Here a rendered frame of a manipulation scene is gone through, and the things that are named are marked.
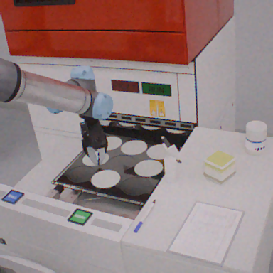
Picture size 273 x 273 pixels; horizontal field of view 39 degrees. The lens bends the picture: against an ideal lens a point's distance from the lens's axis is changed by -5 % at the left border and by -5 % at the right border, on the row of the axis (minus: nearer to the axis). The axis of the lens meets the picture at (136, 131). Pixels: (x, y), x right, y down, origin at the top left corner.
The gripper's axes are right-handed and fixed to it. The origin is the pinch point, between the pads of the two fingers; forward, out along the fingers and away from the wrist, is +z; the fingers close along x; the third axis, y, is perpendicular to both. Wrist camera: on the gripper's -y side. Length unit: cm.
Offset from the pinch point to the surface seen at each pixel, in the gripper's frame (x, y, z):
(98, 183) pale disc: 2.2, -8.8, 2.0
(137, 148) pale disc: -16.1, 6.4, 2.1
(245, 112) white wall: -129, 120, 67
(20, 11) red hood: 17, 44, -50
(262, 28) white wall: -138, 112, -1
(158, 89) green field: -27.6, 11.2, -17.8
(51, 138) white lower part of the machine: 15, 49, 13
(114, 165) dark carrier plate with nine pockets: -5.3, -0.4, 2.1
